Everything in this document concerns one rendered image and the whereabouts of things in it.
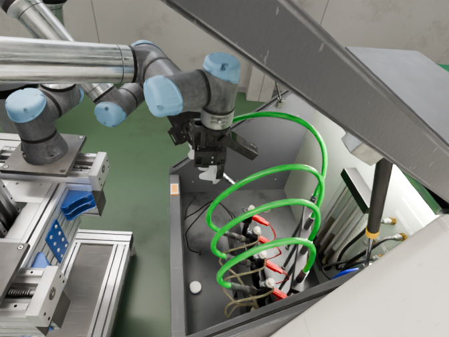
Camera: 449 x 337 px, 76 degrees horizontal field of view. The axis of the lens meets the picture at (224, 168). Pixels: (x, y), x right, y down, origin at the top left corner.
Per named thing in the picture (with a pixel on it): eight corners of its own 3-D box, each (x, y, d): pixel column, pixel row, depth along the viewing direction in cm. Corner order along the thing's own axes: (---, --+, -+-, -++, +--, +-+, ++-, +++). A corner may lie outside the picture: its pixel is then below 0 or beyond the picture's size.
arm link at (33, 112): (9, 134, 98) (-10, 100, 88) (39, 114, 107) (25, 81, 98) (38, 144, 96) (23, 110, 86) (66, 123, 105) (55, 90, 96)
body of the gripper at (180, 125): (188, 140, 96) (170, 107, 94) (207, 131, 92) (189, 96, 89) (176, 148, 90) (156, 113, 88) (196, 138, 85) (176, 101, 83)
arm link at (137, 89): (107, 96, 88) (127, 80, 82) (127, 81, 96) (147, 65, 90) (125, 116, 91) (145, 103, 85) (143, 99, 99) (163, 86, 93)
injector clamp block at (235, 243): (224, 241, 113) (228, 218, 102) (248, 239, 115) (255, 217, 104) (239, 336, 90) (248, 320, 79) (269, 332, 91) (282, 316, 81)
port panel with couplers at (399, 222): (337, 261, 88) (390, 197, 66) (347, 261, 88) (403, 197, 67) (357, 305, 79) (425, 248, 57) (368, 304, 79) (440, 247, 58)
